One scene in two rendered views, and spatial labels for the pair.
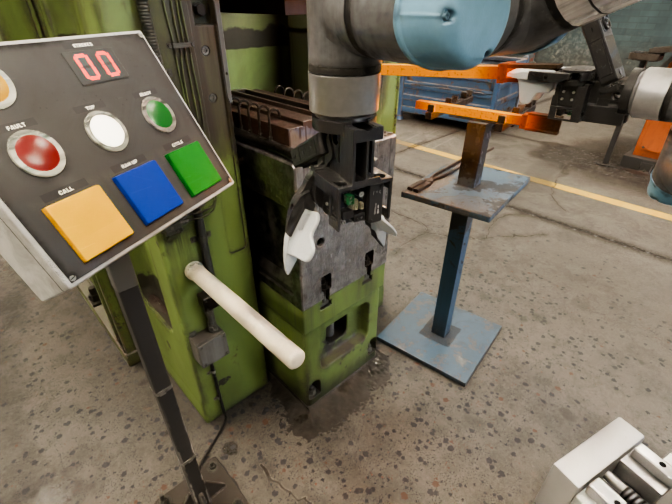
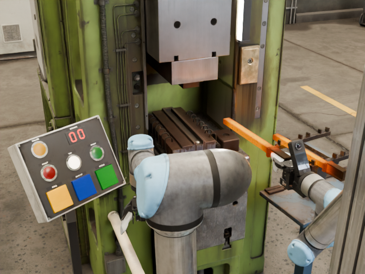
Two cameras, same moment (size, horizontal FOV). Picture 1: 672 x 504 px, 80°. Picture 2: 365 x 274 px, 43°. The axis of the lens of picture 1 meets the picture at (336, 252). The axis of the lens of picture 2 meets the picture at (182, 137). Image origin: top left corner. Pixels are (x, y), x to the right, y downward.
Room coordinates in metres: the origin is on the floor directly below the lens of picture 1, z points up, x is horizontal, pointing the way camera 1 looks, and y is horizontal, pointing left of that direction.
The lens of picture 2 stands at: (-0.63, -0.59, 1.88)
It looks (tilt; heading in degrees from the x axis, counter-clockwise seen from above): 26 degrees down; 22
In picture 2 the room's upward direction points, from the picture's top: straight up
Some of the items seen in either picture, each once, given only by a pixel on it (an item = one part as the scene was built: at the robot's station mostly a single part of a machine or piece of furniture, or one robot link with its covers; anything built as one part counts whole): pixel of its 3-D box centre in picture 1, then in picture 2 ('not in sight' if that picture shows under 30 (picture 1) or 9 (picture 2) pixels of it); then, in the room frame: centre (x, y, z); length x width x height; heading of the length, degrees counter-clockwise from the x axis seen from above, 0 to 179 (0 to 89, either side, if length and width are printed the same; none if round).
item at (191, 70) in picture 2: not in sight; (176, 57); (1.18, 0.19, 1.32); 0.42 x 0.20 x 0.10; 44
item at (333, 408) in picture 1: (333, 388); not in sight; (0.99, 0.01, 0.01); 0.58 x 0.39 x 0.01; 134
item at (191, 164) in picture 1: (193, 169); (106, 176); (0.63, 0.23, 1.01); 0.07 x 0.05 x 0.07; 159
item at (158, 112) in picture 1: (159, 114); (96, 153); (0.64, 0.28, 1.09); 0.05 x 0.03 x 0.04; 134
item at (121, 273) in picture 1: (159, 379); (77, 271); (0.58, 0.39, 0.54); 0.04 x 0.04 x 1.08; 44
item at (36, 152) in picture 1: (37, 153); (49, 172); (0.46, 0.35, 1.09); 0.05 x 0.03 x 0.04; 134
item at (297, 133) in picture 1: (271, 116); (177, 132); (1.18, 0.19, 0.96); 0.42 x 0.20 x 0.09; 44
